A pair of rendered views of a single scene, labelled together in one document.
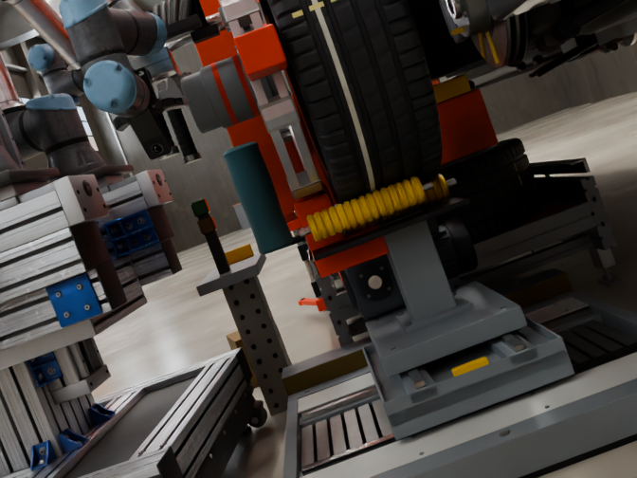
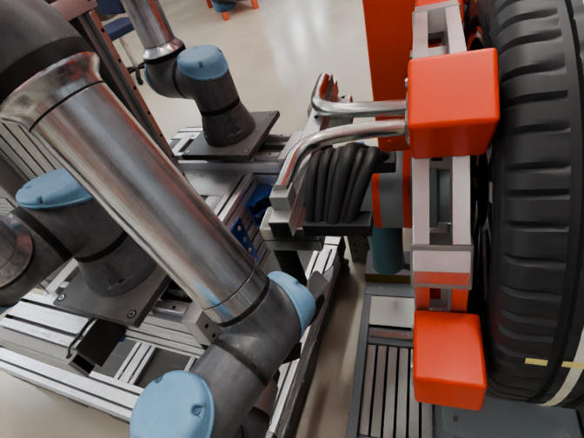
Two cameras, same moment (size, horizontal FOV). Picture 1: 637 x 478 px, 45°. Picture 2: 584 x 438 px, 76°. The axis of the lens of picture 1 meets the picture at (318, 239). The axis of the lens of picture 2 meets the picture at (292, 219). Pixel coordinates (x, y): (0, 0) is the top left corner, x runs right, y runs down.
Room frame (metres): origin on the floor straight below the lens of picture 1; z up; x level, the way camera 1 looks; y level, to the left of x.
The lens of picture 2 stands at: (1.18, 0.00, 1.32)
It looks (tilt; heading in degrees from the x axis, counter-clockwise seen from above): 42 degrees down; 27
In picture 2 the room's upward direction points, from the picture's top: 19 degrees counter-clockwise
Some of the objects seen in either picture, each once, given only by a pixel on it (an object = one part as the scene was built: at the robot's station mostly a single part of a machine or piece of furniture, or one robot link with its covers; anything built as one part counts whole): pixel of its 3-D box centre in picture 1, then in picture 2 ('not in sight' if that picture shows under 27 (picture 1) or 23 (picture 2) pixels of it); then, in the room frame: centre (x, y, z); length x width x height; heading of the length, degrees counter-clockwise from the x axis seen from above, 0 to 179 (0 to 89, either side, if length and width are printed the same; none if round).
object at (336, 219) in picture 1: (365, 208); not in sight; (1.61, -0.11, 0.51); 0.29 x 0.06 x 0.06; 90
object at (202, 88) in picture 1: (235, 89); (394, 189); (1.73, 0.06, 0.85); 0.21 x 0.14 x 0.14; 90
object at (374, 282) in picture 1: (429, 281); not in sight; (1.98, -0.23, 0.26); 0.42 x 0.18 x 0.35; 90
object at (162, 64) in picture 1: (151, 66); (294, 228); (1.56, 0.19, 0.93); 0.09 x 0.05 x 0.05; 90
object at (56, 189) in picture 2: not in sight; (71, 209); (1.54, 0.59, 0.98); 0.13 x 0.12 x 0.14; 158
